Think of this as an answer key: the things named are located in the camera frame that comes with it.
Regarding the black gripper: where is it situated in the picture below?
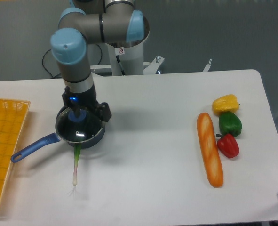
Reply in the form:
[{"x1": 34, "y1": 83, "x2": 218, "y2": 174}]
[{"x1": 62, "y1": 86, "x2": 112, "y2": 122}]

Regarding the glass lid with blue knob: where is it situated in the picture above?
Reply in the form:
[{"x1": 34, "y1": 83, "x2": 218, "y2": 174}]
[{"x1": 55, "y1": 108, "x2": 105, "y2": 144}]

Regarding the dark pot with blue handle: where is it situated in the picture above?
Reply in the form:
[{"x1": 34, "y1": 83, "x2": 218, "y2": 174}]
[{"x1": 11, "y1": 107, "x2": 105, "y2": 163}]

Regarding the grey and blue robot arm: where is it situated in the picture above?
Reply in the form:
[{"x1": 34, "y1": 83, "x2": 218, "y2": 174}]
[{"x1": 50, "y1": 0, "x2": 144, "y2": 122}]

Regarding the green spring onion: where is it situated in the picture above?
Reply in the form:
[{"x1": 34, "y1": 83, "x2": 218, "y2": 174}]
[{"x1": 67, "y1": 115, "x2": 92, "y2": 197}]

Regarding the yellow woven basket tray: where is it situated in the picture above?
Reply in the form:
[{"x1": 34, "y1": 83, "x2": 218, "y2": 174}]
[{"x1": 0, "y1": 98, "x2": 31, "y2": 204}]

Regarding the yellow bell pepper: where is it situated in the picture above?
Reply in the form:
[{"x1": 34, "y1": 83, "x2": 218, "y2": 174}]
[{"x1": 212, "y1": 94, "x2": 240, "y2": 115}]

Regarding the orange baguette loaf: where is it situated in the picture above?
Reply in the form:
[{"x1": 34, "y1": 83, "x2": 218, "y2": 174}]
[{"x1": 197, "y1": 113, "x2": 224, "y2": 188}]

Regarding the green bell pepper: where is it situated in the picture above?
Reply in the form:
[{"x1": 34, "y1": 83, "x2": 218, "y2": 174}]
[{"x1": 219, "y1": 112, "x2": 242, "y2": 137}]

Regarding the red bell pepper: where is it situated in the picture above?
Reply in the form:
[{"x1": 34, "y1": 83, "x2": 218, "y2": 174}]
[{"x1": 216, "y1": 133, "x2": 239, "y2": 159}]

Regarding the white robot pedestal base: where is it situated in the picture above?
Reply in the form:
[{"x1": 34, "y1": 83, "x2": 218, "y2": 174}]
[{"x1": 88, "y1": 17, "x2": 211, "y2": 76}]

